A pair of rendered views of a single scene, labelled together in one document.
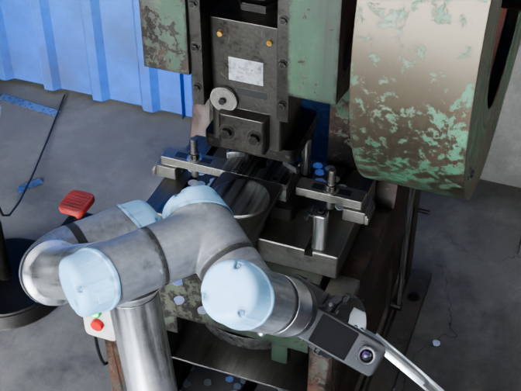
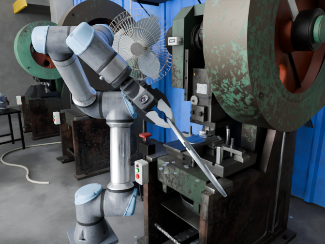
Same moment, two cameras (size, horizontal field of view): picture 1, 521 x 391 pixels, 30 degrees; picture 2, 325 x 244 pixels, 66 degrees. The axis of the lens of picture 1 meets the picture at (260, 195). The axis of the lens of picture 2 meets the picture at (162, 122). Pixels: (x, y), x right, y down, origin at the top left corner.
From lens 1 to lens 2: 1.02 m
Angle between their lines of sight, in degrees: 37
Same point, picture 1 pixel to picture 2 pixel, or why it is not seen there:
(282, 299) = (100, 45)
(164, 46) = (177, 78)
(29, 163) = not seen: hidden behind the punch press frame
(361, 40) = (206, 15)
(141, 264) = (59, 30)
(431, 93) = (230, 32)
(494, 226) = not seen: outside the picture
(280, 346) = (196, 203)
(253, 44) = (204, 77)
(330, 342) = (131, 92)
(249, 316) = (74, 38)
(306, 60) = not seen: hidden behind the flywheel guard
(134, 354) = (112, 150)
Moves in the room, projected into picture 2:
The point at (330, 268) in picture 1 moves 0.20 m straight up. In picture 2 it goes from (220, 172) to (223, 134)
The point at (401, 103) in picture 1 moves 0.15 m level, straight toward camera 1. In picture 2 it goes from (220, 42) to (195, 39)
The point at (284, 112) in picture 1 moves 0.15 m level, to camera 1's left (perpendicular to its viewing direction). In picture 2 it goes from (210, 101) to (183, 99)
